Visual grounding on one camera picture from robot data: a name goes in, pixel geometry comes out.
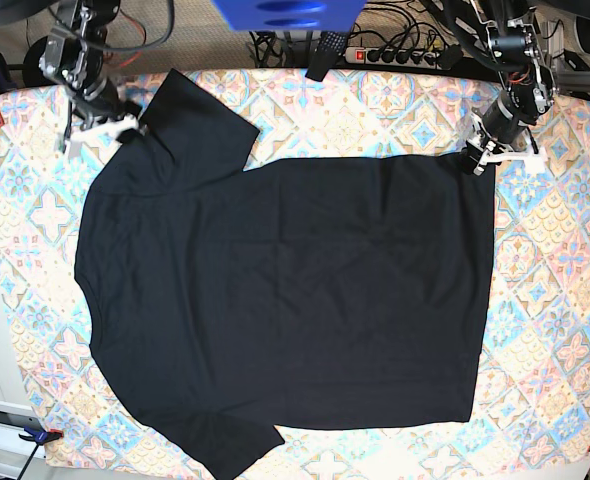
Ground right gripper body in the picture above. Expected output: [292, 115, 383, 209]
[74, 82, 143, 138]

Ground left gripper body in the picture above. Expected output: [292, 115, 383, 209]
[467, 97, 526, 154]

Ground black T-shirt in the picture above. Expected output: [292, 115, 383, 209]
[74, 71, 495, 479]

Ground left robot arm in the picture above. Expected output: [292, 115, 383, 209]
[442, 1, 557, 176]

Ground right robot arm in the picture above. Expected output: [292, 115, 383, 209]
[22, 1, 142, 143]

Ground blue box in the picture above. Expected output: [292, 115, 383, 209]
[213, 0, 366, 32]

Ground black remote control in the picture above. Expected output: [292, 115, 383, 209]
[305, 31, 349, 82]

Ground blue clamp bottom left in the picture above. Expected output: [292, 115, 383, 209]
[18, 427, 64, 446]

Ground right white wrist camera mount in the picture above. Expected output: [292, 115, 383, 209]
[59, 115, 139, 155]

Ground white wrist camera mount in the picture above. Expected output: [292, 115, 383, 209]
[476, 148, 548, 175]
[59, 115, 139, 155]

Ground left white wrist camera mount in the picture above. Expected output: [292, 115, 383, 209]
[476, 148, 548, 175]

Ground black power strip red switch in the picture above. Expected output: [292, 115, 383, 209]
[344, 45, 464, 70]

